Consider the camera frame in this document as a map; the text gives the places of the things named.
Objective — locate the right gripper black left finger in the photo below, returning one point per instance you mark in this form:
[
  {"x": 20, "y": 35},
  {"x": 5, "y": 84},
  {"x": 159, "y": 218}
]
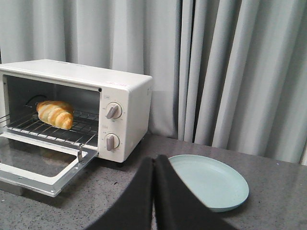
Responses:
[{"x": 133, "y": 209}]

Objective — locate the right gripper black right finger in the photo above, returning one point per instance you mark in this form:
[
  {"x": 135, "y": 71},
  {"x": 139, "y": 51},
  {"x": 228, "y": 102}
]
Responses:
[{"x": 176, "y": 207}]

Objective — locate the oven glass door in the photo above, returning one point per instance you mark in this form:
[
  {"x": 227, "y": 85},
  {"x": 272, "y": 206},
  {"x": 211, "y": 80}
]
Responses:
[{"x": 44, "y": 167}]

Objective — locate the golden croissant bread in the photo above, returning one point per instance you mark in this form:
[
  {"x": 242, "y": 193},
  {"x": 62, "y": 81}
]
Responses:
[{"x": 56, "y": 113}]

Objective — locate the lower oven knob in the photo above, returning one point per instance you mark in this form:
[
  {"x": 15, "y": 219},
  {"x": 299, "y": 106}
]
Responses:
[{"x": 112, "y": 141}]

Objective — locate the oven knob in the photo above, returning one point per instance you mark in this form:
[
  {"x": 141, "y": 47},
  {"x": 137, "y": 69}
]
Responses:
[
  {"x": 113, "y": 110},
  {"x": 112, "y": 141}
]

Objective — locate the white Toshiba toaster oven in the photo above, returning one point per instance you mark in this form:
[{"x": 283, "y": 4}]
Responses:
[{"x": 85, "y": 88}]

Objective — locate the upper oven knob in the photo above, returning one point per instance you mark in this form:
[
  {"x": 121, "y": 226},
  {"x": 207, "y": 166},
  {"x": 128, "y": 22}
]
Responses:
[{"x": 113, "y": 110}]

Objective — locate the light green plate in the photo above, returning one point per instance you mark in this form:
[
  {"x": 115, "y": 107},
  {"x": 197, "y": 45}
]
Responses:
[{"x": 217, "y": 185}]

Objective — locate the grey curtain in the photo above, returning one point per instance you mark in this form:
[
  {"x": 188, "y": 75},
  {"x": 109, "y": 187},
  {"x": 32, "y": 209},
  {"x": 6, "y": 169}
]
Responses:
[{"x": 230, "y": 74}]

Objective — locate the wire oven rack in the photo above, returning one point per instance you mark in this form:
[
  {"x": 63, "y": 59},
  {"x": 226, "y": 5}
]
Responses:
[{"x": 84, "y": 129}]

